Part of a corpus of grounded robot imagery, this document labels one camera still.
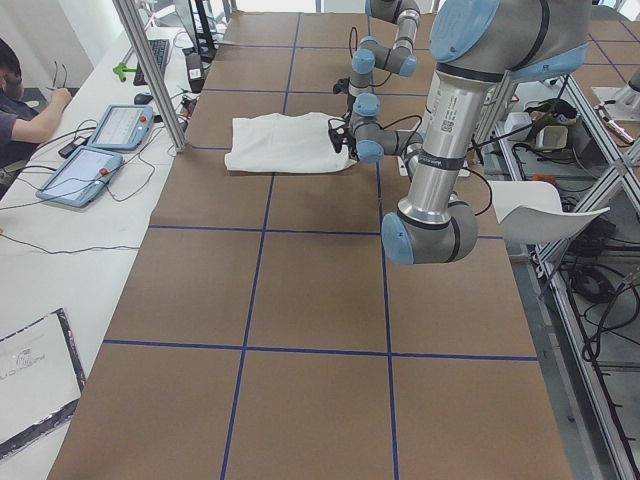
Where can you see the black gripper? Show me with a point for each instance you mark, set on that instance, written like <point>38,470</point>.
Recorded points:
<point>353,156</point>
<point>351,103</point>

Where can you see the white long-sleeve printed shirt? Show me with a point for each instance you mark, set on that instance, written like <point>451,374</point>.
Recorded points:
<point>276,143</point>

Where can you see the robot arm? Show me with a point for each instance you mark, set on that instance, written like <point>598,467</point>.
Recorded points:
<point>474,44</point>
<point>370,54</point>

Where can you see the white plastic chair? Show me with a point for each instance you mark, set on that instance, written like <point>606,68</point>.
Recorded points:
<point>530,212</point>

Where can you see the black computer mouse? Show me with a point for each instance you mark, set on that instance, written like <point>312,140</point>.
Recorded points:
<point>142,99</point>

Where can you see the upper blue teach pendant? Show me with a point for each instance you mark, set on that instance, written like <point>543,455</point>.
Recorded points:
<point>122,127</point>

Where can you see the blue teach pendant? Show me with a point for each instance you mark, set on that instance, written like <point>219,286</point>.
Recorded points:
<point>122,127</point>
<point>81,178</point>

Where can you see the green plastic tool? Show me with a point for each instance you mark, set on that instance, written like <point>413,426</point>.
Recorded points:
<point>121,70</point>

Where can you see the lower blue teach pendant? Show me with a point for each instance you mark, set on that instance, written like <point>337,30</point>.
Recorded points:
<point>81,178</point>

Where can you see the seated person in dark shirt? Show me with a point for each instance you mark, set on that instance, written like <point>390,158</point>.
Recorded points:
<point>22,127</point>

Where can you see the white paper in sleeve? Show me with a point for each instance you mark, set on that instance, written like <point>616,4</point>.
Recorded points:
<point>42,379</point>

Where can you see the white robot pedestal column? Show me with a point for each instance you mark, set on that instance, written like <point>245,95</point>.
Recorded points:
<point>441,140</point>

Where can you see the aluminium frame post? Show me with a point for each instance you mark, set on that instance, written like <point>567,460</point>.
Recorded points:
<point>130,19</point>

